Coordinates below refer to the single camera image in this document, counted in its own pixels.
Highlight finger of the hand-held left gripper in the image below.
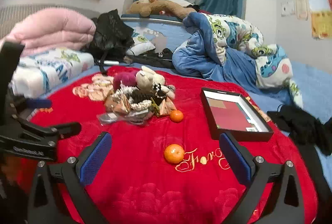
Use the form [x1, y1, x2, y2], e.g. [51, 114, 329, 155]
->
[12, 114, 82, 148]
[10, 94, 52, 110]

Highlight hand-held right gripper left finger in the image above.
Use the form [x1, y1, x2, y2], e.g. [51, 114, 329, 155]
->
[27, 131, 112, 224]

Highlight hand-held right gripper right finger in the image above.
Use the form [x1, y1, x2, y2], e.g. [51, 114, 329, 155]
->
[218, 131, 305, 224]

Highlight black shallow box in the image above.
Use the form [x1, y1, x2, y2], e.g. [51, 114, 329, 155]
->
[200, 87, 274, 142]

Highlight orange tangerine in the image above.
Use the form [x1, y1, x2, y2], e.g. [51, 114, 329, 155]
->
[170, 110, 184, 123]
[164, 144, 185, 164]

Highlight white lettered monster pillow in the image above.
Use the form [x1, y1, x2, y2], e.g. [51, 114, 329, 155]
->
[10, 48, 95, 99]

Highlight clear plastic packet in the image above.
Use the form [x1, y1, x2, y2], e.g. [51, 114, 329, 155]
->
[97, 112, 123, 126]

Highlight red plush blanket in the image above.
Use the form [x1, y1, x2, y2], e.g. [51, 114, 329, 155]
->
[27, 66, 319, 224]

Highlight gold pyramid wrapper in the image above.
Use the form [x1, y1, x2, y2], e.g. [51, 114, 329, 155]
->
[105, 96, 130, 113]

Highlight white blue lace scrunchie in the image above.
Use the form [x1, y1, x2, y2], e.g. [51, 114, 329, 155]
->
[113, 85, 136, 100]

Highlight cream lace scrunchie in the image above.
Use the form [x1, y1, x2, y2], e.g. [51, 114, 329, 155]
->
[129, 100, 153, 111]

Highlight pink quilt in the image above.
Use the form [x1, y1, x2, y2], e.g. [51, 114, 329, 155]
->
[0, 7, 97, 57]

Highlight black clothing heap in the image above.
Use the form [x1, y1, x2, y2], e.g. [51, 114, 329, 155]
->
[267, 104, 332, 156]

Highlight dark brown furry scrunchie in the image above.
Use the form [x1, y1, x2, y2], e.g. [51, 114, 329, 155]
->
[132, 90, 154, 104]

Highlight magenta fluffy earmuffs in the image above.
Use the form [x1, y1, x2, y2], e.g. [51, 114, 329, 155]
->
[113, 72, 139, 91]

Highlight peach triangular wrapper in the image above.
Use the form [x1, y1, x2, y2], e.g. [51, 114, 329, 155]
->
[155, 98, 173, 117]

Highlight black cream-edged scrunchie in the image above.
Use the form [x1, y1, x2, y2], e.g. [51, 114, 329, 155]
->
[152, 83, 170, 99]

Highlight beige plush bunny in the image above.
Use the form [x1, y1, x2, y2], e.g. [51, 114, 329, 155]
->
[136, 66, 175, 99]

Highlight blue monster print blanket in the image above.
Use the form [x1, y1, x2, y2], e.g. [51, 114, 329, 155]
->
[172, 12, 304, 108]

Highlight black puffer jacket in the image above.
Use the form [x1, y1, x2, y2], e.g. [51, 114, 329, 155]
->
[82, 9, 135, 60]

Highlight black garment with trinkets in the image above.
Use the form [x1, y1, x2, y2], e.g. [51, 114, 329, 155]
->
[124, 48, 179, 69]

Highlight small monster print pillow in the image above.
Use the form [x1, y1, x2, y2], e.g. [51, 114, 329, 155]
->
[130, 29, 156, 56]

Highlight blue bed headboard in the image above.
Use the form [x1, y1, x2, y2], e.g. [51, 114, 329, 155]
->
[121, 15, 192, 53]

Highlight brown plush dog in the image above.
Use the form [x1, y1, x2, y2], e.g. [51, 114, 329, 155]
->
[126, 0, 198, 18]

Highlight white wall sticker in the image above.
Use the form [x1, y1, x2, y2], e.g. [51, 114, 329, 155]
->
[281, 0, 295, 16]

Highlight yellow wall poster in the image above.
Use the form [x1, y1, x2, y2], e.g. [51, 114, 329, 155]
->
[310, 10, 332, 39]

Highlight pale pink wall paper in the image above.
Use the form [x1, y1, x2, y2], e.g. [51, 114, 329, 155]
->
[296, 0, 309, 19]

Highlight white wall paper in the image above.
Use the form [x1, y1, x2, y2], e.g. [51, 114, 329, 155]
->
[307, 0, 330, 13]

